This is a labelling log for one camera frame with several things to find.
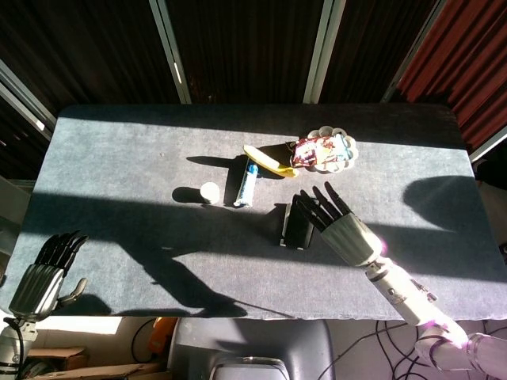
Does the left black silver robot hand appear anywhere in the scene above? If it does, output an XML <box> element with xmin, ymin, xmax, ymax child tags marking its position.
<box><xmin>8</xmin><ymin>229</ymin><xmax>89</xmax><ymax>321</ymax></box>

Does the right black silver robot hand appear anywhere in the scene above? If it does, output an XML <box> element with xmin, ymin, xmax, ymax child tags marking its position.
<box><xmin>295</xmin><ymin>181</ymin><xmax>385</xmax><ymax>267</ymax></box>

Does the grey cabinet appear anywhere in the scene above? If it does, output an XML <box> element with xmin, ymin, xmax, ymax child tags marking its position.
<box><xmin>0</xmin><ymin>176</ymin><xmax>32</xmax><ymax>254</ymax></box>

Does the colourful snack bag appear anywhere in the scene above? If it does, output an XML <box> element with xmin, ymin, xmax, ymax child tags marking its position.
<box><xmin>292</xmin><ymin>134</ymin><xmax>353</xmax><ymax>168</ymax></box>

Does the yellow banana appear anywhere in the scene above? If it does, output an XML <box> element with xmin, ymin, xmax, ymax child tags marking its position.
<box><xmin>242</xmin><ymin>144</ymin><xmax>299</xmax><ymax>178</ymax></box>

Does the white scalloped plate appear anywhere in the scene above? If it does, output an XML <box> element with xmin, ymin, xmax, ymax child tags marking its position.
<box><xmin>307</xmin><ymin>125</ymin><xmax>360</xmax><ymax>174</ymax></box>

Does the white blue tube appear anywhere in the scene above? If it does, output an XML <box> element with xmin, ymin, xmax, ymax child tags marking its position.
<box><xmin>232</xmin><ymin>160</ymin><xmax>261</xmax><ymax>208</ymax></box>

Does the orange object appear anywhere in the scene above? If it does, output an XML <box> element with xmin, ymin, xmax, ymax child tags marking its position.
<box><xmin>148</xmin><ymin>317</ymin><xmax>177</xmax><ymax>353</ymax></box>

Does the small white cup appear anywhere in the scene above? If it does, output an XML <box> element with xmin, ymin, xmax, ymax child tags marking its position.
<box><xmin>199</xmin><ymin>181</ymin><xmax>221</xmax><ymax>205</ymax></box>

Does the grey blue table cloth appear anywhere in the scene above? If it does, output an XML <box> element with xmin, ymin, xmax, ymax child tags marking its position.
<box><xmin>0</xmin><ymin>104</ymin><xmax>507</xmax><ymax>321</ymax></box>

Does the grey chair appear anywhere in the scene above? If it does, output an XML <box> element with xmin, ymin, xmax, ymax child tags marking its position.
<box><xmin>168</xmin><ymin>318</ymin><xmax>337</xmax><ymax>380</ymax></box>

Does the red curtain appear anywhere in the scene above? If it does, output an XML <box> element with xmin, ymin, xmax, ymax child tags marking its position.
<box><xmin>398</xmin><ymin>0</ymin><xmax>507</xmax><ymax>154</ymax></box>

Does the dark brown curtain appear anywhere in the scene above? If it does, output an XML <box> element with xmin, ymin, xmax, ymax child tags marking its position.
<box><xmin>0</xmin><ymin>0</ymin><xmax>436</xmax><ymax>179</ymax></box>

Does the black cable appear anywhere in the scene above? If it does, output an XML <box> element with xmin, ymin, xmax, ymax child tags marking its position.
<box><xmin>374</xmin><ymin>319</ymin><xmax>444</xmax><ymax>380</ymax></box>
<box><xmin>319</xmin><ymin>321</ymin><xmax>409</xmax><ymax>380</ymax></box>

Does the white window frame post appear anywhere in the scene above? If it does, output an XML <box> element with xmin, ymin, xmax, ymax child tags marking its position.
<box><xmin>303</xmin><ymin>0</ymin><xmax>346</xmax><ymax>105</ymax></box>
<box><xmin>0</xmin><ymin>59</ymin><xmax>56</xmax><ymax>139</ymax></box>
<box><xmin>148</xmin><ymin>0</ymin><xmax>192</xmax><ymax>105</ymax></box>
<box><xmin>380</xmin><ymin>0</ymin><xmax>448</xmax><ymax>103</ymax></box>
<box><xmin>469</xmin><ymin>126</ymin><xmax>507</xmax><ymax>163</ymax></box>

